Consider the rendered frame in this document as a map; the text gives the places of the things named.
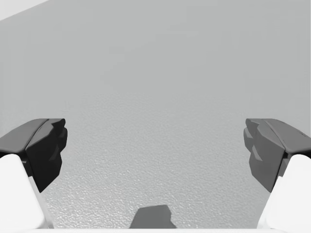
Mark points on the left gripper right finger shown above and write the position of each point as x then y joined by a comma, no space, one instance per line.
267,155

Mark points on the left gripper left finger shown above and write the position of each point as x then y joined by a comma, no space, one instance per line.
41,150

